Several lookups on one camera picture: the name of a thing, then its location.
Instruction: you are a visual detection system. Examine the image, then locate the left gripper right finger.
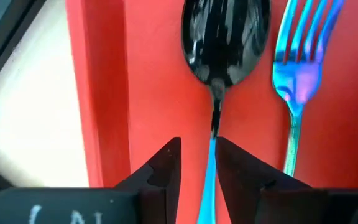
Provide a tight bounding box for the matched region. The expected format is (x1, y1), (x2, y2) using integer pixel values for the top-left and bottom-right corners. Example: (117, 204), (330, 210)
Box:
(215, 136), (312, 224)

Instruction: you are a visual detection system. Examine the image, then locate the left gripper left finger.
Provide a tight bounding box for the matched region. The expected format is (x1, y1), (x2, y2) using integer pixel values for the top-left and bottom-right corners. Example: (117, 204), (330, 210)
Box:
(114, 136), (183, 224)

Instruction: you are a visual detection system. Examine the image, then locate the iridescent blue fork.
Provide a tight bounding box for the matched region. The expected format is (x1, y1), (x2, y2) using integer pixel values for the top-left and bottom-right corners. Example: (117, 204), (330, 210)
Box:
(272, 0), (345, 178)

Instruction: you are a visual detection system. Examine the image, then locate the black spoon with blue handle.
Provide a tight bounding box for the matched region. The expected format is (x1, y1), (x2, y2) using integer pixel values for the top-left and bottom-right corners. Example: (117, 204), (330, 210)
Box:
(181, 0), (272, 224)

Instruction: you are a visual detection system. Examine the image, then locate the red plastic tray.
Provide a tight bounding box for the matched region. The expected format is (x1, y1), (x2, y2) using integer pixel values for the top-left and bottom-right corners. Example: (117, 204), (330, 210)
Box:
(65, 0), (358, 224)

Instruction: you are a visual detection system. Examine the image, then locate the black aluminium table frame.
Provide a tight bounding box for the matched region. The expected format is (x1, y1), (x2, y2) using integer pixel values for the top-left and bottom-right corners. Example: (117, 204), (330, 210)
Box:
(0, 0), (47, 200)

